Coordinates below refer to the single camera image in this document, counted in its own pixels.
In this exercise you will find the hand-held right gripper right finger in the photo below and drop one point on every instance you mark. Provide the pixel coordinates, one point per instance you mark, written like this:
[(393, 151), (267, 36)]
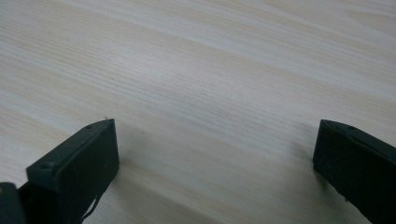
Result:
[(358, 165)]

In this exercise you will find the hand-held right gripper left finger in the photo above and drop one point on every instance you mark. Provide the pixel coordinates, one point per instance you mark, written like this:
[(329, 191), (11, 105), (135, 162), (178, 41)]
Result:
[(77, 168)]

